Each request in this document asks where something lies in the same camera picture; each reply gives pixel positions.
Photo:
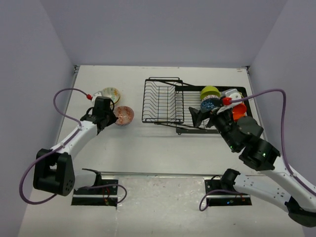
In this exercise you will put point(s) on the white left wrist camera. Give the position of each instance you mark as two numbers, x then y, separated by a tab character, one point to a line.
95	95

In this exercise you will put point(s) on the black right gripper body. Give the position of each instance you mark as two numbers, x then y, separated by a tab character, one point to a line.
222	122

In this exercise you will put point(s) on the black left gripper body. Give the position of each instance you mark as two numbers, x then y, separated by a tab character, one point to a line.
108	112

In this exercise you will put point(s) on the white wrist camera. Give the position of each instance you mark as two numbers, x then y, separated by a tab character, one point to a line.
229	99
95	95

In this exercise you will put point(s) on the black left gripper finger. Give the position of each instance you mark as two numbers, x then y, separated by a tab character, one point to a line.
111	118
103	123

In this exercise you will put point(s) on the red pink patterned bowl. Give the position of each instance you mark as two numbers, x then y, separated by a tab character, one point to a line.
124	114

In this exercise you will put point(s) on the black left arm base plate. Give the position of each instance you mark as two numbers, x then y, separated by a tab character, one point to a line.
107	196

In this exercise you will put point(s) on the blue white patterned bowl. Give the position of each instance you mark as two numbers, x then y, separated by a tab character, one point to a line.
209	104

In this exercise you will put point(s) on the orange bowl rear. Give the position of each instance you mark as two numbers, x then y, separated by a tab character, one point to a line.
239	111

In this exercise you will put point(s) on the white floral leaf bowl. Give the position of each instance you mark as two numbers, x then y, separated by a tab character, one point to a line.
110	92

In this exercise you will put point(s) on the black wire dish rack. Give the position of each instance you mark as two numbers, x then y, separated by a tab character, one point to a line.
166	102

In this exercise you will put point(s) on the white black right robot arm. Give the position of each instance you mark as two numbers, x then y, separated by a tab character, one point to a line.
243	137

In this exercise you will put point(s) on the lime green bowl left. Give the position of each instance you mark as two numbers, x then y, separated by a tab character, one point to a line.
209	90

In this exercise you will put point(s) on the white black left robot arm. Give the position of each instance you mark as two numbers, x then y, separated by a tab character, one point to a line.
54	171

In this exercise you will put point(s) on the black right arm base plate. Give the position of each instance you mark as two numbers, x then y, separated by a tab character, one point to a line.
221	198

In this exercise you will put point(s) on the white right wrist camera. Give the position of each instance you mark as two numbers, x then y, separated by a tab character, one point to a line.
229	99

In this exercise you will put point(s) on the yellow sun pattern bowl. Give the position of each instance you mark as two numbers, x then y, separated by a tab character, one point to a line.
116	99

